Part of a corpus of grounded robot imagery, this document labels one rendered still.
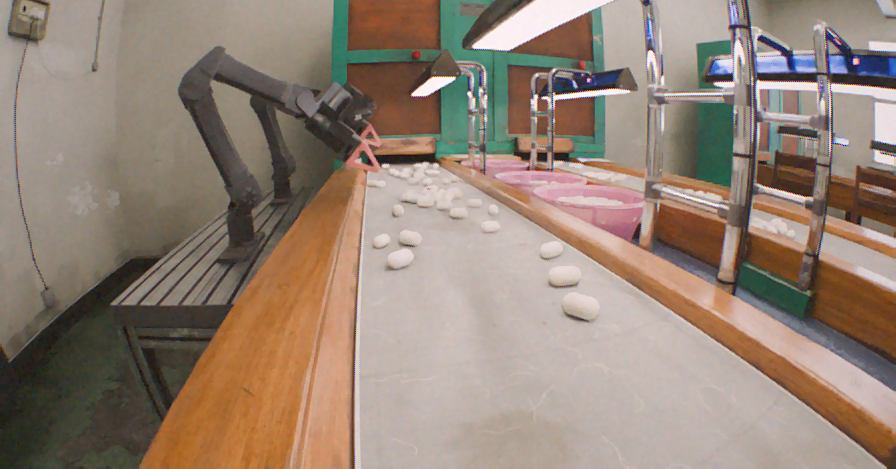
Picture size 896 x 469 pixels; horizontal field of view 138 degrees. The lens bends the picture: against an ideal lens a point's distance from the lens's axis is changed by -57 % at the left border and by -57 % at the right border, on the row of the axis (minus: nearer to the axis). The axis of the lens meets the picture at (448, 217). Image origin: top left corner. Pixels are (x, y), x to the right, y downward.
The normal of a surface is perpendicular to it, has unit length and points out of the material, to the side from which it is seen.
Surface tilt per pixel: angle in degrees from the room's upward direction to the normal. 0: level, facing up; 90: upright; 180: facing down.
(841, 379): 0
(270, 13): 90
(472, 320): 0
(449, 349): 0
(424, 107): 90
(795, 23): 90
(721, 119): 90
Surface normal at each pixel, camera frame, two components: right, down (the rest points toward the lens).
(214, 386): -0.01, -0.97
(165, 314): 0.25, 0.22
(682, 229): -0.98, 0.05
